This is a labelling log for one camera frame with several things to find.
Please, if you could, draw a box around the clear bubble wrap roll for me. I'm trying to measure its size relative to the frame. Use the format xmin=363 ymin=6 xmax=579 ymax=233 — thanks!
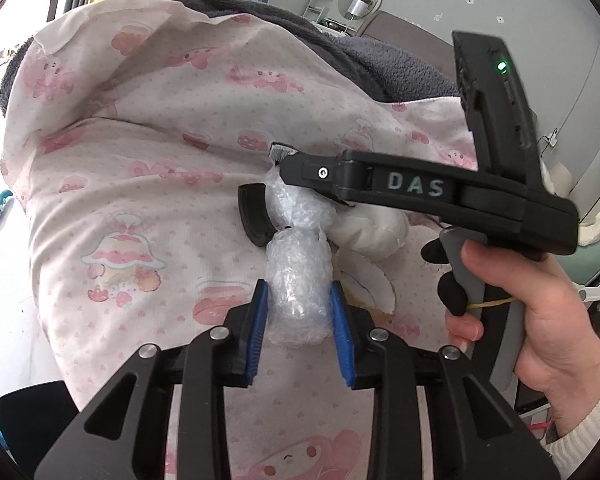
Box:
xmin=265 ymin=167 xmax=336 ymax=347

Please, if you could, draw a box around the right hand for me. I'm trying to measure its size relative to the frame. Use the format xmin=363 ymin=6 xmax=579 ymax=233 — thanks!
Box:
xmin=460 ymin=240 xmax=600 ymax=437

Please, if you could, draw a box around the white plush toy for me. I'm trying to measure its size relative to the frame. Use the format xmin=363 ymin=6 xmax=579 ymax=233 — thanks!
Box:
xmin=326 ymin=205 xmax=408 ymax=315

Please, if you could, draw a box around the mint green chair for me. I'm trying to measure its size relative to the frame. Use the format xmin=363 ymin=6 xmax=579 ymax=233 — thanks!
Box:
xmin=558 ymin=212 xmax=600 ymax=304

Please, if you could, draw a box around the black curved plastic piece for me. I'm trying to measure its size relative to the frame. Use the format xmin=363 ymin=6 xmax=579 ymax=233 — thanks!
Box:
xmin=237 ymin=183 xmax=276 ymax=248

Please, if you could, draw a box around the dark grey fleece blanket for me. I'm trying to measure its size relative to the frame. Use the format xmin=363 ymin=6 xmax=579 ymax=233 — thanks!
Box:
xmin=0 ymin=0 xmax=463 ymax=125

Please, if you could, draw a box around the grey upholstered headboard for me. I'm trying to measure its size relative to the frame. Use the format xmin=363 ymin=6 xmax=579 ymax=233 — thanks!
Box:
xmin=358 ymin=11 xmax=456 ymax=80

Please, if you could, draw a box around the pink patterned quilt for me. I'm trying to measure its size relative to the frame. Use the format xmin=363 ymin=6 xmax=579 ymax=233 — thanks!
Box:
xmin=0 ymin=0 xmax=487 ymax=480

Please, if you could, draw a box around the white knit right sleeve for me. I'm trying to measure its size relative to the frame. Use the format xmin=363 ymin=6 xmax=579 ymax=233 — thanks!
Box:
xmin=541 ymin=400 xmax=600 ymax=479

